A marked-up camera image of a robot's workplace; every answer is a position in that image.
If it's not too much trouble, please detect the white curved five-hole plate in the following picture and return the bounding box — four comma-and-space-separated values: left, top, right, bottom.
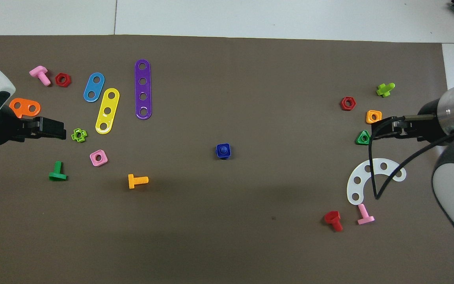
346, 158, 407, 206

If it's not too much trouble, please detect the lime green plastic screw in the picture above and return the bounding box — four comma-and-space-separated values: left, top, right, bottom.
376, 82, 396, 97

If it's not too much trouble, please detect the green triangular plastic nut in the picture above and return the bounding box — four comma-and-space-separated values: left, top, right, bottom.
355, 130, 372, 146

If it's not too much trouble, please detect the brown table mat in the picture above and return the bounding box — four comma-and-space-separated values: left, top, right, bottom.
0, 35, 454, 284

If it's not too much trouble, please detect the pink square plastic nut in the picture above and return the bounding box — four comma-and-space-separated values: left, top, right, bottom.
89, 149, 108, 167

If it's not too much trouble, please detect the dark blue square nut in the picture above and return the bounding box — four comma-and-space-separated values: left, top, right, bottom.
216, 143, 232, 160

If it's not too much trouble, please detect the pink plastic screw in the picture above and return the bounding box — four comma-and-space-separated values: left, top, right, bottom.
29, 65, 52, 86
357, 204, 376, 226

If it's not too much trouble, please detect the purple four-hole plate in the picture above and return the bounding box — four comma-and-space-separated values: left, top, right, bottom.
134, 59, 153, 120

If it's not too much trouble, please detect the red plastic screw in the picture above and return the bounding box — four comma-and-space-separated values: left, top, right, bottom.
324, 211, 344, 232

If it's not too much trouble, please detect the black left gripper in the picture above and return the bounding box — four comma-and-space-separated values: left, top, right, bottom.
0, 105, 67, 147

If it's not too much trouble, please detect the yellow three-hole plate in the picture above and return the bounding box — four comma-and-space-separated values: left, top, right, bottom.
95, 88, 120, 135

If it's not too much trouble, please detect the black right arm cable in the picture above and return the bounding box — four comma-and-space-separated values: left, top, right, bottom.
368, 116, 454, 200

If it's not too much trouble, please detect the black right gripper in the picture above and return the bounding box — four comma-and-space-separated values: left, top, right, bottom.
370, 99, 448, 146

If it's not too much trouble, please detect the orange-yellow plastic screw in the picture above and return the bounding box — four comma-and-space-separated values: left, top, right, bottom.
128, 174, 149, 189

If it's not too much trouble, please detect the dark green plastic screw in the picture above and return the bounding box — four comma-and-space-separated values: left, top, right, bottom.
48, 161, 68, 182

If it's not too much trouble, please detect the orange angled three-hole plate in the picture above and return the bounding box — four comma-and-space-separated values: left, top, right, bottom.
9, 98, 41, 119

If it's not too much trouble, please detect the blue two-hole plate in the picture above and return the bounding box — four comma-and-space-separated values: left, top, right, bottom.
83, 72, 106, 103

